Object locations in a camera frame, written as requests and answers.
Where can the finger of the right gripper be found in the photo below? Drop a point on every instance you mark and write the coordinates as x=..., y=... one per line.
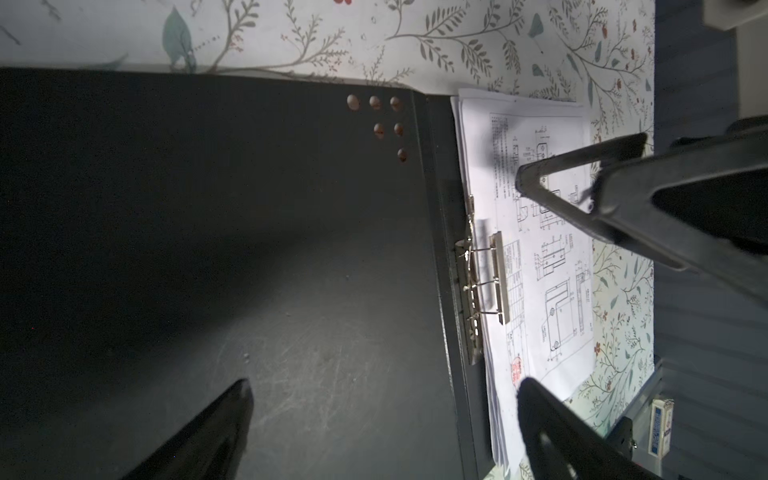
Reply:
x=528, y=181
x=703, y=206

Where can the paper sheet with technical drawing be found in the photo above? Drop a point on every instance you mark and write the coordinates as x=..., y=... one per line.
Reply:
x=531, y=286

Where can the card box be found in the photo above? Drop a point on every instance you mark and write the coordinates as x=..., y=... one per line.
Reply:
x=661, y=418

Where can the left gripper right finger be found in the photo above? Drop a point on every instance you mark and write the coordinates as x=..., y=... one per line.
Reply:
x=559, y=445

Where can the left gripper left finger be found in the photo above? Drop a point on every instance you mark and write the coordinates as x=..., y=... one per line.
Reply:
x=208, y=447

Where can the orange black file folder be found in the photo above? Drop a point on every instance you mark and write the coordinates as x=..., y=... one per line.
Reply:
x=164, y=236

